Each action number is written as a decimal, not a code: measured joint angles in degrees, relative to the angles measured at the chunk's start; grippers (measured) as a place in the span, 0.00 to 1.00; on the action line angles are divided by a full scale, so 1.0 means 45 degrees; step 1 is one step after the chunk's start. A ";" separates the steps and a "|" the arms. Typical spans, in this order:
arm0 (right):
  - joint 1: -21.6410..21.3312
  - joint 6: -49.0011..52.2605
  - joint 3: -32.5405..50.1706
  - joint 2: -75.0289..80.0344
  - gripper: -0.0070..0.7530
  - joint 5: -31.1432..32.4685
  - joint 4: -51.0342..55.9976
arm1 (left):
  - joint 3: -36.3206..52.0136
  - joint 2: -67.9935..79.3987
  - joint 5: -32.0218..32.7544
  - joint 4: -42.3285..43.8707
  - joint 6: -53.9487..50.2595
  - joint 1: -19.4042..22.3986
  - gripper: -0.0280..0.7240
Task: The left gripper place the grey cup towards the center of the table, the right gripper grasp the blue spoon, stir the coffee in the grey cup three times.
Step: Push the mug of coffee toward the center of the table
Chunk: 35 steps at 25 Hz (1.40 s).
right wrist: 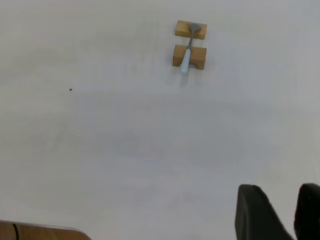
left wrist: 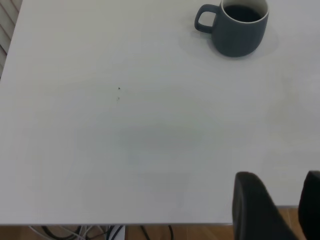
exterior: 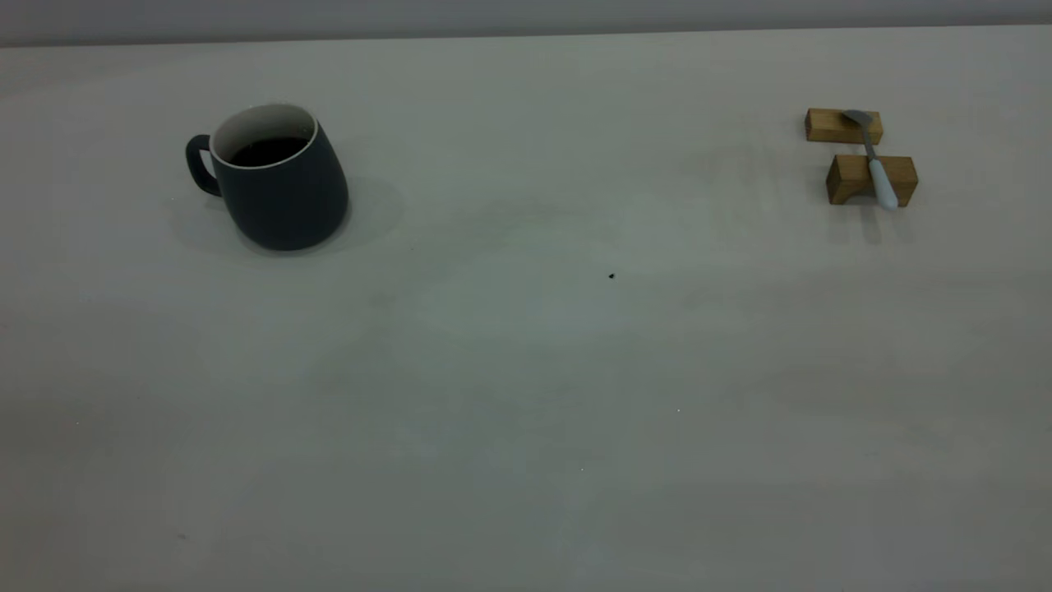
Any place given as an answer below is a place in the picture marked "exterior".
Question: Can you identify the flat wooden block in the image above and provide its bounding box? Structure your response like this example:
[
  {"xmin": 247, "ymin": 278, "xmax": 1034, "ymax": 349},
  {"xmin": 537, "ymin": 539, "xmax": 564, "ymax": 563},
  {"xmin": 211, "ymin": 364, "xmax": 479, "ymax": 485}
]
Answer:
[{"xmin": 805, "ymin": 108, "xmax": 884, "ymax": 146}]

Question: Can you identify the dark grey ceramic mug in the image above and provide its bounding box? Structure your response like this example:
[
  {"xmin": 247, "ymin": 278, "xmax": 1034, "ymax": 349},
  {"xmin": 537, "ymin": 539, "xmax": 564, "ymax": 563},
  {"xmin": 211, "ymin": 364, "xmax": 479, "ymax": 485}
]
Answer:
[{"xmin": 185, "ymin": 102, "xmax": 350, "ymax": 252}]

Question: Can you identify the arched wooden block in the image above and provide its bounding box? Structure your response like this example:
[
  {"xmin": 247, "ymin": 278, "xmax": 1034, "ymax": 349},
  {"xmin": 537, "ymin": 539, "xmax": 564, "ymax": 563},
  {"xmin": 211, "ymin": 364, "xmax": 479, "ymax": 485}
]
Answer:
[{"xmin": 826, "ymin": 154, "xmax": 919, "ymax": 207}]

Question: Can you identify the metal spoon with pale handle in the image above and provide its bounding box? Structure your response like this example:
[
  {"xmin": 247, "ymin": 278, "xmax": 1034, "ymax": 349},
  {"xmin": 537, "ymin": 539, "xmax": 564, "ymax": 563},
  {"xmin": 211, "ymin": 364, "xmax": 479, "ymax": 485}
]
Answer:
[{"xmin": 842, "ymin": 109, "xmax": 899, "ymax": 211}]

